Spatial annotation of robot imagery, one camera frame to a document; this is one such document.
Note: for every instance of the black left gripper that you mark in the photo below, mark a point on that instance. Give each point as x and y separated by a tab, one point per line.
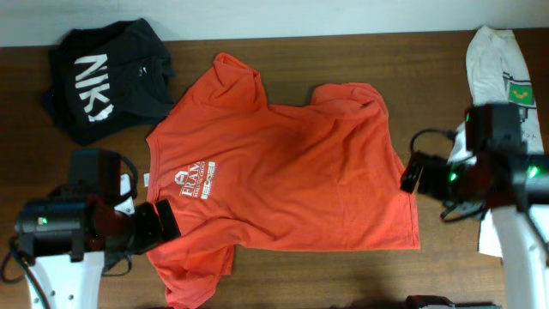
157	233

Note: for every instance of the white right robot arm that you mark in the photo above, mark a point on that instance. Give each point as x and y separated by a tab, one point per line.
499	176

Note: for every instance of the white printed t-shirt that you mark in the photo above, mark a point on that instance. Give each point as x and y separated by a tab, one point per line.
497	73

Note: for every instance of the red soccer t-shirt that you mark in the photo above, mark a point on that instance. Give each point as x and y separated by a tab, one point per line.
239	170

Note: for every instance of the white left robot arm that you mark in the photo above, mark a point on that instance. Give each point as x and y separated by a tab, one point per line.
66	247

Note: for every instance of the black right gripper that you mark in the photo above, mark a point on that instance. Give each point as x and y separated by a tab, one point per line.
432	165

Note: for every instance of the black Nike t-shirt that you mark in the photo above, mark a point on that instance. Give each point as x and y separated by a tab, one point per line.
112	78

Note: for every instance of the dark navy folded garment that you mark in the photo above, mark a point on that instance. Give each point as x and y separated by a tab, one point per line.
60	117

